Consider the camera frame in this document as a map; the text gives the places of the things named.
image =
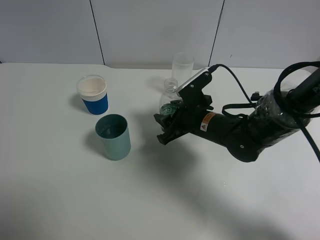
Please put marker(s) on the blue and white cup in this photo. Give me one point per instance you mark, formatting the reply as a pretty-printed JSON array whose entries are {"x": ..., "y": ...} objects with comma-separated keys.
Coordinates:
[{"x": 93, "y": 92}]

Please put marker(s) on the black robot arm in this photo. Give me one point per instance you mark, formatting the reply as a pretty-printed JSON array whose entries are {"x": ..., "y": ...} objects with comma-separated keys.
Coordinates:
[{"x": 245, "y": 129}]

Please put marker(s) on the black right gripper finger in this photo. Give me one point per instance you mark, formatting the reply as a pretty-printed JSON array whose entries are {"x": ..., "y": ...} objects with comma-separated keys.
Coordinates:
[{"x": 166, "y": 113}]

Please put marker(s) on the tall clear glass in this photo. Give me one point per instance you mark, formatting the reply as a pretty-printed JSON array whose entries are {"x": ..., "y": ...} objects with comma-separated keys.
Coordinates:
[{"x": 182, "y": 67}]

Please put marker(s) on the teal green plastic cup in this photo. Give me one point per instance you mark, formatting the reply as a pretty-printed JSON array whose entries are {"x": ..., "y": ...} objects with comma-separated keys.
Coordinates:
[{"x": 113, "y": 131}]

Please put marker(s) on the clear plastic water bottle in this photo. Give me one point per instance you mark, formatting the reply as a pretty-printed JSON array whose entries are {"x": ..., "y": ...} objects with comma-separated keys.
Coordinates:
[{"x": 169, "y": 92}]

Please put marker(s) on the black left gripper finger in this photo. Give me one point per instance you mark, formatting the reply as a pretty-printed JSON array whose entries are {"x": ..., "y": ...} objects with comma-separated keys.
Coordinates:
[{"x": 178, "y": 127}]

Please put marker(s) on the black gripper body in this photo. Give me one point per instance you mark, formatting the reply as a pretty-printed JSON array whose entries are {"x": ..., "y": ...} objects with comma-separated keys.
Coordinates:
[{"x": 194, "y": 120}]

